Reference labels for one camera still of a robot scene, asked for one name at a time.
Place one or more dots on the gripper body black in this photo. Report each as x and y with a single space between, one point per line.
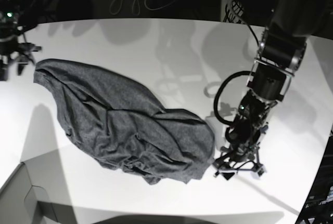
236 160
23 57

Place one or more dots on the dark grey t-shirt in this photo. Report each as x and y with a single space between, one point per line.
122 125

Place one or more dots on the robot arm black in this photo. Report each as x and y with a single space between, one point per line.
17 18
280 54

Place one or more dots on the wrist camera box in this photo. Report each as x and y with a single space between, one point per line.
257 171

